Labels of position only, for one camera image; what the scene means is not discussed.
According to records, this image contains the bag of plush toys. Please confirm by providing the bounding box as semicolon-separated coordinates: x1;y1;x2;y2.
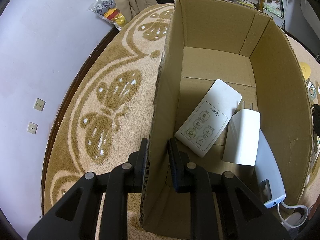
87;0;127;31

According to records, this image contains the white air conditioner remote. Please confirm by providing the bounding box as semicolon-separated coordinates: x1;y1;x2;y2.
175;79;242;158

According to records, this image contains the light blue cylinder device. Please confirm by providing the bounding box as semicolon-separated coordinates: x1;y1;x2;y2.
254;128;309;229

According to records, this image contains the white wall remote holder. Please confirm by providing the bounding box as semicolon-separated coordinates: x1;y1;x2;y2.
222;101;260;166

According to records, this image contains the wall socket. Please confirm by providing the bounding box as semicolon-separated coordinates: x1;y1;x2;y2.
34;98;46;111
27;122;38;134

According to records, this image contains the upper wall socket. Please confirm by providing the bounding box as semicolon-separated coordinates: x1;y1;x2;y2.
34;98;46;111

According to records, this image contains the yellow oval banana gadget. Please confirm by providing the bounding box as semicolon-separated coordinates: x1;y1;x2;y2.
299;62;311;80

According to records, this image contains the brown cardboard box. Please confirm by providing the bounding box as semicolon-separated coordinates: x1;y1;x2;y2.
138;0;313;239

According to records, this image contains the lower wall socket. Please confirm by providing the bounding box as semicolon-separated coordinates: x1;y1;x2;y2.
27;122;38;134

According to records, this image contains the white rolling cart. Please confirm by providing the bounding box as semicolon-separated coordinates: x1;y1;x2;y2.
263;0;289;29

